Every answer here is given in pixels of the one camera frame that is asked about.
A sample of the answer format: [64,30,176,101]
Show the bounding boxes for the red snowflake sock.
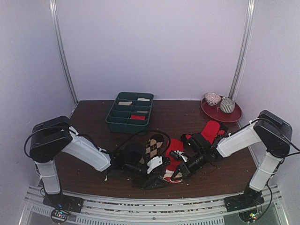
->
[164,139,184,184]

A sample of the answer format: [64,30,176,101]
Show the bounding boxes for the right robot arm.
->
[169,110,293,207]

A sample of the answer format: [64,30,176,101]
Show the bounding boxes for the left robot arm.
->
[23,116,171,208]

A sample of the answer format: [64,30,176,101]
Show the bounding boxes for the brown argyle sock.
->
[139,134,164,165]

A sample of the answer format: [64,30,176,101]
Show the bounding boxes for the black red argyle sock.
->
[180,123,230,143]

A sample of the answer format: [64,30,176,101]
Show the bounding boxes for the red cloth in tray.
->
[130,114,146,120]

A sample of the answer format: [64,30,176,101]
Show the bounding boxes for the red round plate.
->
[201,98,242,123]

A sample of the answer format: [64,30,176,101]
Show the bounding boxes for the green compartment tray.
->
[105,92,154,135]

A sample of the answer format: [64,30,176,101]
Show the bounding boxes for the white cloth in tray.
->
[137,97,151,102]

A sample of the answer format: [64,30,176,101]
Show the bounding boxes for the beige cloth in tray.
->
[118,101,133,106]

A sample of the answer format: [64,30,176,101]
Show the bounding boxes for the white patterned bowl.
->
[205,92,221,106]

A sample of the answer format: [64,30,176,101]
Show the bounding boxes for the striped ceramic cup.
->
[220,97,235,114]

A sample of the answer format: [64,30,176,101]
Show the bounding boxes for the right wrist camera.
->
[187,133,212,154]

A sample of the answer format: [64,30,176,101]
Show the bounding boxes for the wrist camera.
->
[187,133,212,154]
[115,142,145,166]

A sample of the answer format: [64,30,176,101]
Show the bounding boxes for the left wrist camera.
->
[115,142,145,166]

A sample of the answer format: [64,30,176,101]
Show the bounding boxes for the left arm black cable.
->
[114,131,173,155]

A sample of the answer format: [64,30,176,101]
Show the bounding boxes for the aluminium front rail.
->
[20,184,288,225]

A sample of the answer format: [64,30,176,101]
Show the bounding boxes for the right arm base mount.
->
[224,191,265,223]

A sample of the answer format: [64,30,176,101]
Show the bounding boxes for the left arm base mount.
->
[43,192,84,224]

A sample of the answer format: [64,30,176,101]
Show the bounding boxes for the right aluminium post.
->
[228,0,256,100]

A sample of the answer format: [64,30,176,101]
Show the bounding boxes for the aluminium post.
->
[228,0,256,100]
[49,0,79,105]

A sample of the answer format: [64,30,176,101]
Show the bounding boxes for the left aluminium post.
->
[49,0,79,105]

